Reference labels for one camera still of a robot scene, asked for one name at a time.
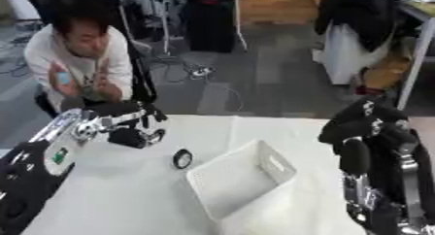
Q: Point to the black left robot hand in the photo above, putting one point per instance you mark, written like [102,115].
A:
[127,128]

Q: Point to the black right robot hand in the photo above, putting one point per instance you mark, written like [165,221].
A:
[362,128]

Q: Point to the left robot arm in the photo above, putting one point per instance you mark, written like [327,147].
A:
[34,174]

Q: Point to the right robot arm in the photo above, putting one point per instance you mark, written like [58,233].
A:
[391,193]

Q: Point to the white plastic box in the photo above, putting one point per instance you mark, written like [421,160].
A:
[240,179]

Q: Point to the black tripod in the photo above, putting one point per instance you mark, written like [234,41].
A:
[141,73]

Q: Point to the black tape roll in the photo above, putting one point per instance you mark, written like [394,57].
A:
[182,159]

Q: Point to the light blue small object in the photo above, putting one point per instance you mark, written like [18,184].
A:
[63,78]

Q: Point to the person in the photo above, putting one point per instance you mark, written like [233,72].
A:
[76,56]

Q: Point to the white power strip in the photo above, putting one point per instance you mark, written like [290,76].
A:
[201,72]

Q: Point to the white chair with black jacket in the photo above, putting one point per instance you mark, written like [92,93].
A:
[359,35]

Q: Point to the white desk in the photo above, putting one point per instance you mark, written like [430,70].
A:
[419,41]

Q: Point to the white table with black bag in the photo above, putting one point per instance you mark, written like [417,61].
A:
[187,15]

